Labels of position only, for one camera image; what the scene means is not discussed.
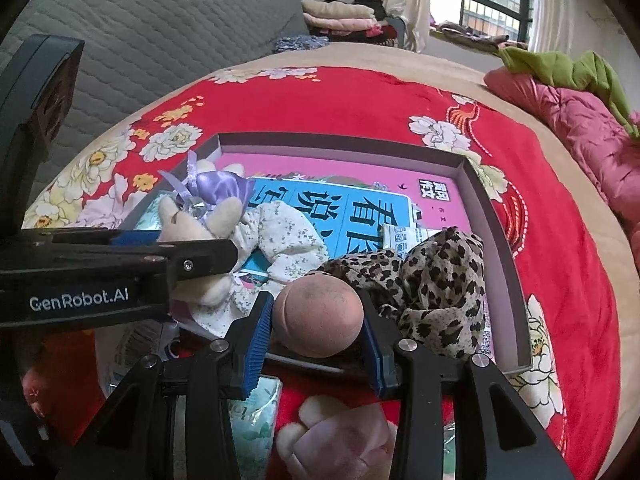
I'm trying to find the pink foam ball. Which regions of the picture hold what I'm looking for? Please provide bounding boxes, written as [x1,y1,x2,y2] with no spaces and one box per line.
[272,277,365,359]

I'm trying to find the red floral blanket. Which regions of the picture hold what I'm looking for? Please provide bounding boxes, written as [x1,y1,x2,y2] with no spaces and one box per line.
[20,42,636,480]

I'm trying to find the cream plush doll floral dress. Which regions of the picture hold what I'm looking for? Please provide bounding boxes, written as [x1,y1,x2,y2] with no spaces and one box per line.
[157,152,331,338]

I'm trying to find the yellow white tissue packet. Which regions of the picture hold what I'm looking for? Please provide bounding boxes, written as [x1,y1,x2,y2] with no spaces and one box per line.
[382,224,446,251]

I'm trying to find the pink plush toy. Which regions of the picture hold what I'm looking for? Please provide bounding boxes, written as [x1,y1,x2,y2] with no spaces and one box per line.
[276,394,401,480]

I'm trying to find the beige folded blanket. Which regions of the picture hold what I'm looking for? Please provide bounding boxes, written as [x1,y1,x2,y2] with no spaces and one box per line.
[301,0,376,21]

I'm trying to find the grey cardboard box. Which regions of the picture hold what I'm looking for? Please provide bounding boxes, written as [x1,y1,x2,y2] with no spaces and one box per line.
[122,132,532,375]

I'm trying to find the grey quilted headboard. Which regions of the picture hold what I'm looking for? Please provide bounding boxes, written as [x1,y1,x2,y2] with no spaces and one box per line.
[0,0,308,196]

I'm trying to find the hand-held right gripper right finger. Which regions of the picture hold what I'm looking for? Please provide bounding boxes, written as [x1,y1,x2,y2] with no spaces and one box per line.
[356,290,576,480]

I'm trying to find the leopard print scarf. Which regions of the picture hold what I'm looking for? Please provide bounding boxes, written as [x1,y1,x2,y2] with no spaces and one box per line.
[305,226,488,359]

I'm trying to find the pink book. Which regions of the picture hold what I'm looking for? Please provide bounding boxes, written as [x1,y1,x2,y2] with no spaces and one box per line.
[215,152,496,361]

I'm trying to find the dark folded clothes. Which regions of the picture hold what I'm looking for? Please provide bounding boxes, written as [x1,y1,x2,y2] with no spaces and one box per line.
[354,0,390,18]

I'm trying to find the blue patterned cloth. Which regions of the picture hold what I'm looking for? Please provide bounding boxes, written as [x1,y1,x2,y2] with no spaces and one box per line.
[272,35,331,54]

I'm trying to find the clear wrapped tissue packet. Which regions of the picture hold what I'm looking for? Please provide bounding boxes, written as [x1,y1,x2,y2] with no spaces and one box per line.
[97,317,181,396]

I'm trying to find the pink folded blanket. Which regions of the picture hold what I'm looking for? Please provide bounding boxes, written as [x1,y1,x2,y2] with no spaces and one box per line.
[306,17,378,37]

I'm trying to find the green blanket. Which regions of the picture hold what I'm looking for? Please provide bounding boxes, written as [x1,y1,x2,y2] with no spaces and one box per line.
[497,46,640,138]

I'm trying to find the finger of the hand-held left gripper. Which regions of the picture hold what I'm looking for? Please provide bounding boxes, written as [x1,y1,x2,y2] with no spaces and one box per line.
[115,238,240,282]
[50,229,162,247]

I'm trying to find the green patterned tissue packet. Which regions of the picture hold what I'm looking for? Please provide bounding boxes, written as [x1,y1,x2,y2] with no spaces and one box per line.
[227,379,283,480]

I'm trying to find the pink quilt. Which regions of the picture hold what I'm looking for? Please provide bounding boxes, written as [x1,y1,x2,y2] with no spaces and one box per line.
[484,67,640,241]

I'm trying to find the patterned windowsill blanket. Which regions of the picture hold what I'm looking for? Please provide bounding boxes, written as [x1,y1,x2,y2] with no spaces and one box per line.
[435,22,511,53]

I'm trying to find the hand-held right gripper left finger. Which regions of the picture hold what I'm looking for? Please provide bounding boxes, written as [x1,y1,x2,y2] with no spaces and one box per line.
[60,291,276,480]

